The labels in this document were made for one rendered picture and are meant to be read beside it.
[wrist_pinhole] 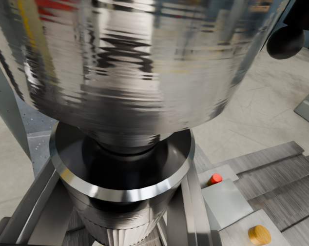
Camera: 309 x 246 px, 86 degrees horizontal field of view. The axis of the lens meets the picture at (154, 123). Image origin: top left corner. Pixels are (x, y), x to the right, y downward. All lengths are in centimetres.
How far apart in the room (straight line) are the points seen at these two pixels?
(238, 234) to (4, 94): 54
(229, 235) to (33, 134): 45
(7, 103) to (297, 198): 75
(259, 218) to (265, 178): 23
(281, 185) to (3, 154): 180
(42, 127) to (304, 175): 71
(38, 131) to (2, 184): 120
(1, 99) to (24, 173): 116
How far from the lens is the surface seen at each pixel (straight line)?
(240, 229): 32
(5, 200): 160
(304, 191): 61
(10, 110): 55
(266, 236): 31
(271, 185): 55
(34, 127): 49
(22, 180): 162
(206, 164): 39
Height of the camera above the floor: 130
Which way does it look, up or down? 44 degrees down
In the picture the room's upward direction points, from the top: 12 degrees clockwise
